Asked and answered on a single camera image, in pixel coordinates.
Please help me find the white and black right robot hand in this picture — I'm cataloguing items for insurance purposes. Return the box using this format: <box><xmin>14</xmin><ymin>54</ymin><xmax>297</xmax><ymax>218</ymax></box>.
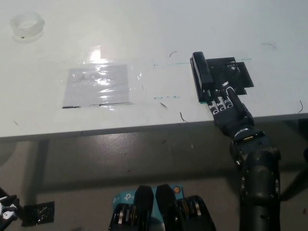
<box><xmin>206</xmin><ymin>80</ymin><xmax>256</xmax><ymax>141</ymax></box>

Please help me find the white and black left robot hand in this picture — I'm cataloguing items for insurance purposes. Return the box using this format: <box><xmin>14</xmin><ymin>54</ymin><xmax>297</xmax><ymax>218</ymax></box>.
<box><xmin>0</xmin><ymin>194</ymin><xmax>20</xmax><ymax>221</ymax></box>

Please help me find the black stapler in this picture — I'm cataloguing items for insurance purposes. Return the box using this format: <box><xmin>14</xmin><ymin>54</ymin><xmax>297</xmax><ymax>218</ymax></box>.
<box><xmin>190</xmin><ymin>51</ymin><xmax>214</xmax><ymax>104</ymax></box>

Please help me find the black floor tape patch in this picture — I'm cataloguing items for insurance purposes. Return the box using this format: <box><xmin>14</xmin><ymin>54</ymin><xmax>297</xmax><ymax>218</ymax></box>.
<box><xmin>21</xmin><ymin>201</ymin><xmax>55</xmax><ymax>227</ymax></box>

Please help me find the black square mat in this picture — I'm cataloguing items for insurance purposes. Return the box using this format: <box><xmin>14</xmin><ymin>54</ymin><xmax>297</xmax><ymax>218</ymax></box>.
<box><xmin>205</xmin><ymin>57</ymin><xmax>255</xmax><ymax>97</ymax></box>

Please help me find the taped plastic sheet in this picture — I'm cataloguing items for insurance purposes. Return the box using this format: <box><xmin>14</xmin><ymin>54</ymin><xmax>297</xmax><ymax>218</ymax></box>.
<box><xmin>62</xmin><ymin>64</ymin><xmax>134</xmax><ymax>109</ymax></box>

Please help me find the clear tape film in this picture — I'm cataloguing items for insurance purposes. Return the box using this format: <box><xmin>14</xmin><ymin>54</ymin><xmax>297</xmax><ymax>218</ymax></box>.
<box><xmin>60</xmin><ymin>45</ymin><xmax>144</xmax><ymax>111</ymax></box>

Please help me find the clear tape roll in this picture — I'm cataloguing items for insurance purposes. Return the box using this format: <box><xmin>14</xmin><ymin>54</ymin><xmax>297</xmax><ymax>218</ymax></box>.
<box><xmin>9</xmin><ymin>13</ymin><xmax>46</xmax><ymax>44</ymax></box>

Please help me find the black metal frame leg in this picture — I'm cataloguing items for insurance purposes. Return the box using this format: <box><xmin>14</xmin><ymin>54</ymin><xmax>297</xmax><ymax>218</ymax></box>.
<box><xmin>280</xmin><ymin>166</ymin><xmax>308</xmax><ymax>202</ymax></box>
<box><xmin>0</xmin><ymin>186</ymin><xmax>25</xmax><ymax>209</ymax></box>

